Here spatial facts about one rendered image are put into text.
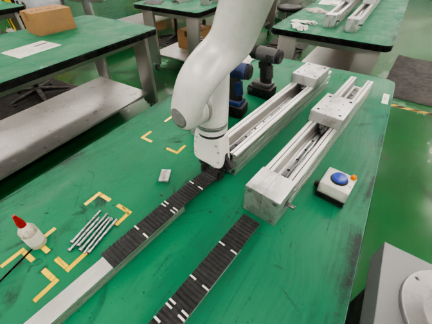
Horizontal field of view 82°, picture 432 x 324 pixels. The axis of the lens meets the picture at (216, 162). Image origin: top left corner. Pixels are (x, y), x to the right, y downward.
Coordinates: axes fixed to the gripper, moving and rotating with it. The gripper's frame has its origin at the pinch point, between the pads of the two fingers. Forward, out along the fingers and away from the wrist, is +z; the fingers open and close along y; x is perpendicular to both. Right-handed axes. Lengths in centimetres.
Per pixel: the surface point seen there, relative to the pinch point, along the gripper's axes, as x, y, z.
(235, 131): 15.3, -2.3, -5.3
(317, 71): 71, 3, -9
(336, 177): 15.9, 31.4, -4.3
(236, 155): 5.2, 5.0, -5.3
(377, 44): 174, 9, 3
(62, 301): -47.5, 0.1, 0.1
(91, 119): 31, -155, 60
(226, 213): -8.3, 11.8, 3.0
